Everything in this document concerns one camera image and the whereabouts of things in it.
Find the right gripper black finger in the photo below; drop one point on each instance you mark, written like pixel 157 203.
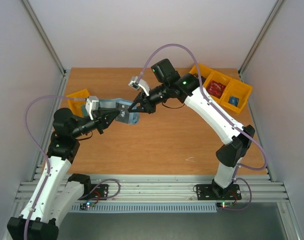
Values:
pixel 139 99
pixel 137 109

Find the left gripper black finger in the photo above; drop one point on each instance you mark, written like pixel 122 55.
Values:
pixel 109 117
pixel 102 110

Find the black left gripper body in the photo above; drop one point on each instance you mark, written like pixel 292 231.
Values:
pixel 99 120

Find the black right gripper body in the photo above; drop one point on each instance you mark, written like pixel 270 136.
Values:
pixel 149 102

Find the teal leather card holder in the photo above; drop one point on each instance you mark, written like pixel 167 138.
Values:
pixel 111 103

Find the black VIP credit card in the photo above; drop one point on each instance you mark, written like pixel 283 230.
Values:
pixel 124 115

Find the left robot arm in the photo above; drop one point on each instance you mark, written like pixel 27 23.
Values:
pixel 45 211

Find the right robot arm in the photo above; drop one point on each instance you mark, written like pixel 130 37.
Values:
pixel 189 90

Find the red cards in bin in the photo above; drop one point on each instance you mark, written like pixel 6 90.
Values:
pixel 216 89

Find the blue card in bin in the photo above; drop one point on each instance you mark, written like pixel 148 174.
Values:
pixel 233 101

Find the small yellow bin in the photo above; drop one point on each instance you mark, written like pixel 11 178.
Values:
pixel 76 106

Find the black items in bin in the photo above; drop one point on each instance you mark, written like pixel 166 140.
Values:
pixel 203 79

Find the yellow three-compartment bin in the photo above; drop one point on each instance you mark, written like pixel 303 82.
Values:
pixel 227 91

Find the left circuit board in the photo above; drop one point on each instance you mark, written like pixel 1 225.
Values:
pixel 86 206

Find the circuit board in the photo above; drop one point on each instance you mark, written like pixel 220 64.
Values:
pixel 86 206
pixel 224 204

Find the right circuit board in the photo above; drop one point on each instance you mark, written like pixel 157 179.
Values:
pixel 224 204

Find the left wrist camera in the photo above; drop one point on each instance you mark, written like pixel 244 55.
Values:
pixel 92 103

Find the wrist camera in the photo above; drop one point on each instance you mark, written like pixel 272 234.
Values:
pixel 92 103
pixel 139 85

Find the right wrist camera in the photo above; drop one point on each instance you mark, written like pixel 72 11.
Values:
pixel 139 85

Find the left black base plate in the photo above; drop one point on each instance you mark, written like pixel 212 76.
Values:
pixel 100 191

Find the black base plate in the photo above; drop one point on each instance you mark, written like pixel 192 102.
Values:
pixel 206 192
pixel 100 191

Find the aluminium frame rail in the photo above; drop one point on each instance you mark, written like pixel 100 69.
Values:
pixel 180 188

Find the grey slotted cable duct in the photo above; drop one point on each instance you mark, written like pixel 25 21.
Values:
pixel 133 208

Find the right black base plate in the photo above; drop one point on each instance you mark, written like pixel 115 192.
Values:
pixel 206 192

